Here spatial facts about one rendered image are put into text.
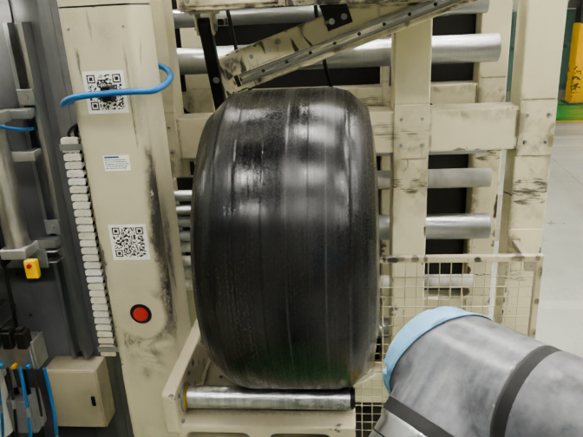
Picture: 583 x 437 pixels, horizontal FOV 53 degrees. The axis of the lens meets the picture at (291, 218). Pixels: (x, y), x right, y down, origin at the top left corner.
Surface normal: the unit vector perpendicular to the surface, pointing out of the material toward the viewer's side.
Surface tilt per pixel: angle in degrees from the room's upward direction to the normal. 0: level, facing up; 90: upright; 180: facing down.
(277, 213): 61
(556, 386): 32
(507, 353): 18
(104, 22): 90
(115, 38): 90
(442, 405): 47
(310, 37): 90
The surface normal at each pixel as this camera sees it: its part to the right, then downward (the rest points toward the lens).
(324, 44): -0.08, 0.35
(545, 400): -0.42, -0.46
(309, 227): -0.10, -0.08
